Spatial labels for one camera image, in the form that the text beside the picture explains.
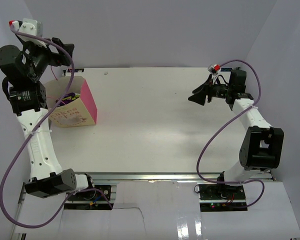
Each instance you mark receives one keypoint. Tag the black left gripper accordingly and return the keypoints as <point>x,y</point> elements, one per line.
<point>56,59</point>

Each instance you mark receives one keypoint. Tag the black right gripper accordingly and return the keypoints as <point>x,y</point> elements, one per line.
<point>200,97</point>

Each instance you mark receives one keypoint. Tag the large dark blue snack bag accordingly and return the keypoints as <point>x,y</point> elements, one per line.
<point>68,98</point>

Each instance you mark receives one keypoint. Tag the beige and pink paper bag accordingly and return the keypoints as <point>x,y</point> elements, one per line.
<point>80,112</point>

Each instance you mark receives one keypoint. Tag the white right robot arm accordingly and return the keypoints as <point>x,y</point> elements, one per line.
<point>261,148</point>

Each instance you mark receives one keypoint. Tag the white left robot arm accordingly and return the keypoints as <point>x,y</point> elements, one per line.
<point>27,96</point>

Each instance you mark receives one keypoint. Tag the blue label back left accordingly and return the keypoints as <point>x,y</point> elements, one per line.
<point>79,70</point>

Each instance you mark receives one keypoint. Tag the blue label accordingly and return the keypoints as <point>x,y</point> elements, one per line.
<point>226,69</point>
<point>79,70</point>

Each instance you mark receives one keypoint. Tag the blue label back right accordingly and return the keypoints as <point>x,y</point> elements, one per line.
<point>226,69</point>

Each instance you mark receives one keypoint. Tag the white cardboard front panel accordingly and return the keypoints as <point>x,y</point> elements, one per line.
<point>171,211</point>

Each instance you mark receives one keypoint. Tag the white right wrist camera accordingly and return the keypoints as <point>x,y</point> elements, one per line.
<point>214,70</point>

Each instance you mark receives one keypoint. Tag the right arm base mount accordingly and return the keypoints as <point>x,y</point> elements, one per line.
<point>213,198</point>

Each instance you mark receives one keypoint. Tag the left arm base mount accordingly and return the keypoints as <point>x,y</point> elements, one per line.
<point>99,198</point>

